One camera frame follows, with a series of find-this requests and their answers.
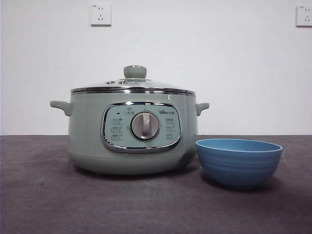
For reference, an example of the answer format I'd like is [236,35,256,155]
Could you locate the glass lid with green knob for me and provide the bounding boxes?
[70,64,196,95]

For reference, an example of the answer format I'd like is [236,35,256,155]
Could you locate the pale green electric steamer pot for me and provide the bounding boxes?
[50,91,210,176]

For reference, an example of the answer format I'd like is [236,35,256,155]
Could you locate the blue ribbed bowl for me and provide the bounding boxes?
[195,138,284,191]

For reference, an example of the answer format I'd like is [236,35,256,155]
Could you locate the white wall socket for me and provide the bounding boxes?
[90,3,112,27]
[295,5,312,28]

